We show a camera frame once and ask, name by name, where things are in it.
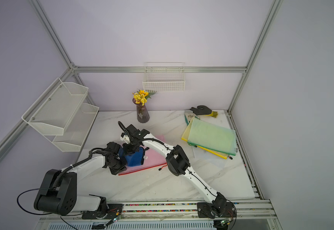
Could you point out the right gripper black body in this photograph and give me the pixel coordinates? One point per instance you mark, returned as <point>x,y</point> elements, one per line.
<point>132,146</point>

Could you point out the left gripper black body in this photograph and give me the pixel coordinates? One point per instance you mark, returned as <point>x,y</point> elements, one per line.
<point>118,166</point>

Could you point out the blue microfiber cleaning cloth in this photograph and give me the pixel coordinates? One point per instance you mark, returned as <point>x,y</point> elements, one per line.
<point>135,159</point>

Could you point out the pink mesh document bag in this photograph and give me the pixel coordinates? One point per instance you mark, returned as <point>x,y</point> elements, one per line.
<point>151,159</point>

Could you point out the yellow mesh document bag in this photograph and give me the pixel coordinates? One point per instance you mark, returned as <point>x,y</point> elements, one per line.
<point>185,136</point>

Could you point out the green zipper mesh document bag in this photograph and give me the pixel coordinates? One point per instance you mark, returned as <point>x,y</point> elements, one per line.
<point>211,136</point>

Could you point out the clear white mesh document bag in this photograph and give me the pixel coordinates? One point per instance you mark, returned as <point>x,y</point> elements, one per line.
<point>210,158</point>

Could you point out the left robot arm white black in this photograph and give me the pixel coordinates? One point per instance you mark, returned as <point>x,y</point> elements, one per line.
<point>58,192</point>

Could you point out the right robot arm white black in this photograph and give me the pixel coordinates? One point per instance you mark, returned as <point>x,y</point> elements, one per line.
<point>178,163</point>

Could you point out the dark purple glass vase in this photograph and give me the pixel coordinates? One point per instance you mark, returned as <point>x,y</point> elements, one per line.
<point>142,112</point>

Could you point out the yellow artificial flowers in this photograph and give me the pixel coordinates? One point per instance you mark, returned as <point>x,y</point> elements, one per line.
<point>141,97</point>

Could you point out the green white work glove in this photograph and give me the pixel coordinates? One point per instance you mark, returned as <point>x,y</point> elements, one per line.
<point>189,115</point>

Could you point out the black yellow work glove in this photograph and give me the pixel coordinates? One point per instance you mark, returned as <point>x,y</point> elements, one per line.
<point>203,110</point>

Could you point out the white two-tier mesh shelf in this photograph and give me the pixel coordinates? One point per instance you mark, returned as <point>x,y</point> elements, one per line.
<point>62,115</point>

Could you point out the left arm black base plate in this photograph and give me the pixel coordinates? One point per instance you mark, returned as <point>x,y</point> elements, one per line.
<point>111,211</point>

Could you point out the white wire wall basket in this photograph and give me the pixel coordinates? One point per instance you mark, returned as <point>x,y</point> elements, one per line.
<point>164,77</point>

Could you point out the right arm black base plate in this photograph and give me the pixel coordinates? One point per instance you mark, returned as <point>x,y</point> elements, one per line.
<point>208,210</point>

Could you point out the aluminium frame rail base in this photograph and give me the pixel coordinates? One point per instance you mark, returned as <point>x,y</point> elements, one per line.
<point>174,215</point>

